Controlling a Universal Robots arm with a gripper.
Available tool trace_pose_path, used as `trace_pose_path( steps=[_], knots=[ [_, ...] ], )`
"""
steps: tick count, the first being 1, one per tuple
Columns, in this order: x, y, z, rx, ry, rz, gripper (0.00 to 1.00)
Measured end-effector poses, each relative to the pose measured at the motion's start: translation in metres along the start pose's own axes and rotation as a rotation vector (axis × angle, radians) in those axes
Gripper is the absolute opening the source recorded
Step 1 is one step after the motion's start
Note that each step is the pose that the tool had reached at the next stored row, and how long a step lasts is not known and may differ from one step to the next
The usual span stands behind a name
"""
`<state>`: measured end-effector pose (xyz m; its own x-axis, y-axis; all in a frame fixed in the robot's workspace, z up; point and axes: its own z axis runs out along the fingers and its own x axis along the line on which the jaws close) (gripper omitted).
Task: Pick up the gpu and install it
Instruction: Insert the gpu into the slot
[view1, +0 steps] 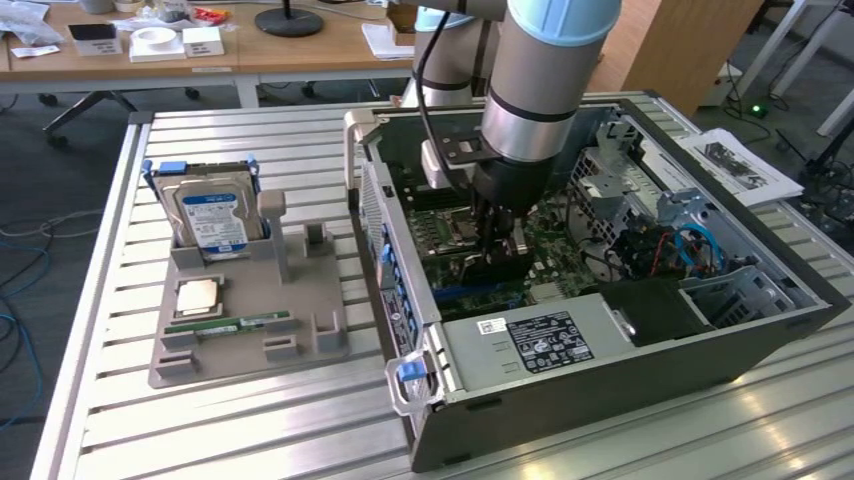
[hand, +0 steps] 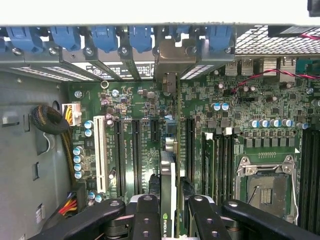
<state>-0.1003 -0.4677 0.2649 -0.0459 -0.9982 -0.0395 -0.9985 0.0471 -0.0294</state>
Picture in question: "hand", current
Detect long black expansion slot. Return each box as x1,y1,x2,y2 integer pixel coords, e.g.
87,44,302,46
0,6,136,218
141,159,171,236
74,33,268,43
185,116,196,179
131,118,142,195
113,117,125,200

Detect red yellow black wires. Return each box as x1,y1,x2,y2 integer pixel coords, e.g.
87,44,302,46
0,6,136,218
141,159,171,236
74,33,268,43
57,191,79,218

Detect green motherboard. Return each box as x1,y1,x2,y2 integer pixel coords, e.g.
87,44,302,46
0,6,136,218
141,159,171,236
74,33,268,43
66,57,320,227

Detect white power connector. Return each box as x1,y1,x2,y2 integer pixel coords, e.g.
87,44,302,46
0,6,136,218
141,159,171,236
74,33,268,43
61,101,83,128

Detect short black expansion slot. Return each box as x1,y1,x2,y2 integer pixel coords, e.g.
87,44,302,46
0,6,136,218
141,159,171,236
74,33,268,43
150,117,161,143

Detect CPU socket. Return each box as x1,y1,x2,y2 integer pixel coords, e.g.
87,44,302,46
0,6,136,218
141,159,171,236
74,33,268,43
234,154,301,225

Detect blue slot clip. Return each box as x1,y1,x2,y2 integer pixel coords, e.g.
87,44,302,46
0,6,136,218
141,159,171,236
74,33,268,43
129,25,154,53
50,25,81,52
206,25,234,53
5,26,44,54
90,25,119,53

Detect red black twisted wire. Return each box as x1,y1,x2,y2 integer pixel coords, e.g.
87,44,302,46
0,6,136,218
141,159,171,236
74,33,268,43
299,31,320,41
230,67,320,95

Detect dark grey open PC case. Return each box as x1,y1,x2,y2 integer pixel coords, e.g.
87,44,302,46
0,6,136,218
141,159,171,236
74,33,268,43
0,23,320,240

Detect black braided cable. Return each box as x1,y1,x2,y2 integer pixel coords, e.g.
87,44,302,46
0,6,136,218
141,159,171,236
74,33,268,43
30,104,77,182

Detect white expansion slot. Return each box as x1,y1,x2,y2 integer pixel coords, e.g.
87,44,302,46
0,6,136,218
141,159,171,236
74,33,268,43
93,114,109,195

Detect black RAM slot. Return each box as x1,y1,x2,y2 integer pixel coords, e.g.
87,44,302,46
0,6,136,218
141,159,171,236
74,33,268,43
215,133,225,202
224,126,236,201
300,127,311,226
311,127,320,226

